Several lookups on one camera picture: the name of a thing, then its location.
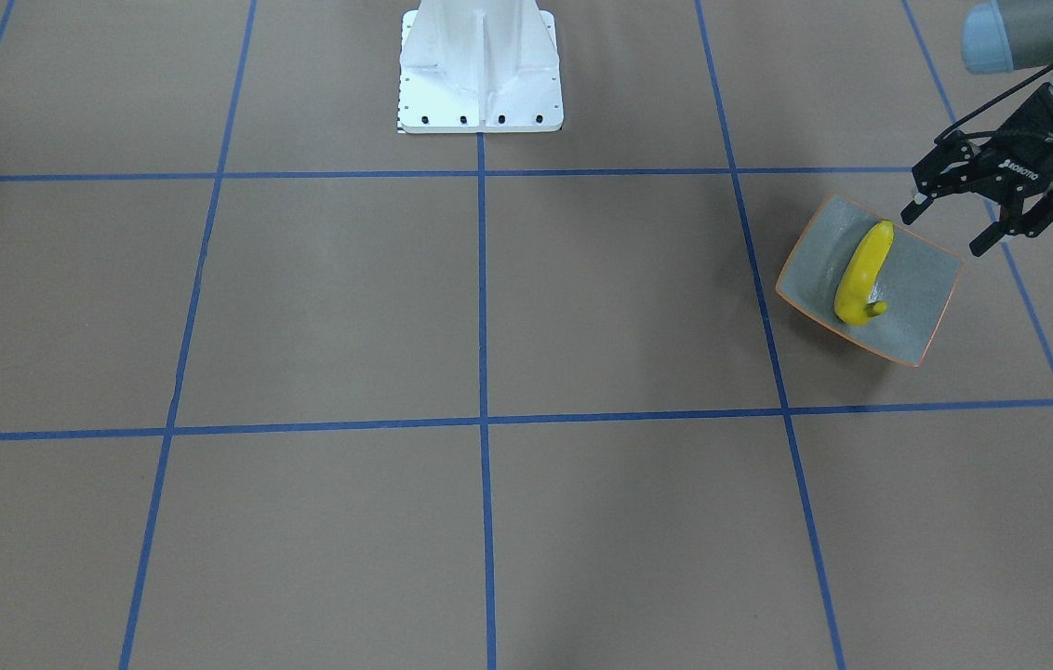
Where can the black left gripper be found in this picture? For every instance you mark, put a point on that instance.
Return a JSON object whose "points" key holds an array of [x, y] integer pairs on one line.
{"points": [[1050, 154]]}

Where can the yellow banana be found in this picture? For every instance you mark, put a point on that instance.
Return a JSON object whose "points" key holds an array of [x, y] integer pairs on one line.
{"points": [[853, 300]]}

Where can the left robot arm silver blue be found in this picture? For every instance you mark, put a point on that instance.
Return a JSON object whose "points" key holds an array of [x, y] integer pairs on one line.
{"points": [[1009, 36]]}

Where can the grey square plate orange rim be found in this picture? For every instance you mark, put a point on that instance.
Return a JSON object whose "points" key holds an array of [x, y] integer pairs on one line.
{"points": [[918, 281]]}

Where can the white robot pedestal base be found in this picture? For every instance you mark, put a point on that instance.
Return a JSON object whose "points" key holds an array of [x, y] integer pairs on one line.
{"points": [[479, 67]]}

